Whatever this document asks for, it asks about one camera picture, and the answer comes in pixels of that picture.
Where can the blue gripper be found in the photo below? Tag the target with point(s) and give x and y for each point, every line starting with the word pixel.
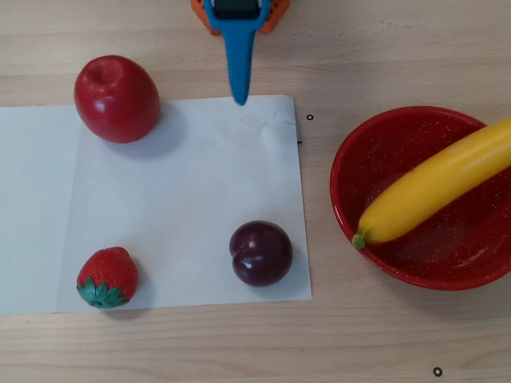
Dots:
pixel 238 40

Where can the yellow toy banana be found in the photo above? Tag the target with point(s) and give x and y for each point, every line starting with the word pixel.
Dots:
pixel 431 187

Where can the red speckled enamel bowl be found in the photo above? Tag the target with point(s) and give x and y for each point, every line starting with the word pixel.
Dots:
pixel 439 255

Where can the grey tape piece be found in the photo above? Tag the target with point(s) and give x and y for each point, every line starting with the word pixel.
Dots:
pixel 299 135

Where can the red toy apple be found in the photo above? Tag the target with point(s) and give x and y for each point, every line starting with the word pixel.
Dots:
pixel 116 99

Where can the white paper sheet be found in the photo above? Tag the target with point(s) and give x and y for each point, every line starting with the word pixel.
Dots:
pixel 191 191
pixel 28 207

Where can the purple toy plum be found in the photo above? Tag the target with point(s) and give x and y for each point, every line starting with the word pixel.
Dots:
pixel 261 253

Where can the red toy strawberry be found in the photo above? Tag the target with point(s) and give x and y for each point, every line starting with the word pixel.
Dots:
pixel 108 271

